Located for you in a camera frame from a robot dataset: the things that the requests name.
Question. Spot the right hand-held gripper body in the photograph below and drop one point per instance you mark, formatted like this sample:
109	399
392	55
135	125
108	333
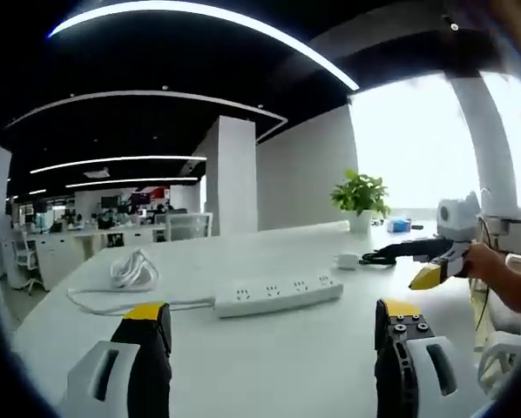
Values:
456	217

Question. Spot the green potted plant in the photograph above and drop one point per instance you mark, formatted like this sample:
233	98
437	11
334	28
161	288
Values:
360	196

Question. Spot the person's right hand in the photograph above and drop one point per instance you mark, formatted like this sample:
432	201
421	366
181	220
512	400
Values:
482	261

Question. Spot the white swivel office chair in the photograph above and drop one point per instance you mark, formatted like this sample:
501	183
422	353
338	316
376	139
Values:
23	261

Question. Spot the white charger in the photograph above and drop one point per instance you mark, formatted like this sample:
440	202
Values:
347	261

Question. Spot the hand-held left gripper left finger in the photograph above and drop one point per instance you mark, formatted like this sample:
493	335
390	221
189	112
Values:
112	383

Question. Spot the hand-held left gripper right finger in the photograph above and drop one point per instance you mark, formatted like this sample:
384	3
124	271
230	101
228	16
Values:
417	383

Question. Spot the row of white office desks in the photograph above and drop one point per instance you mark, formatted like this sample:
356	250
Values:
95	246

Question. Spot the curved ceiling light strip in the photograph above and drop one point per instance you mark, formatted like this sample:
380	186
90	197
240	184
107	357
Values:
156	96
243	26

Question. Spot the white desk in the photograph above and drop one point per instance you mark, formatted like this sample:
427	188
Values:
286	361

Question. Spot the white power strip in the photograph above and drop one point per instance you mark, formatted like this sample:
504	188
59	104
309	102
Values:
282	296

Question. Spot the blue tissue box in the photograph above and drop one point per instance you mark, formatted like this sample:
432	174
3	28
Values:
398	225

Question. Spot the white mesh office chair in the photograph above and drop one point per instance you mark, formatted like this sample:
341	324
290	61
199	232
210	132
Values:
188	226

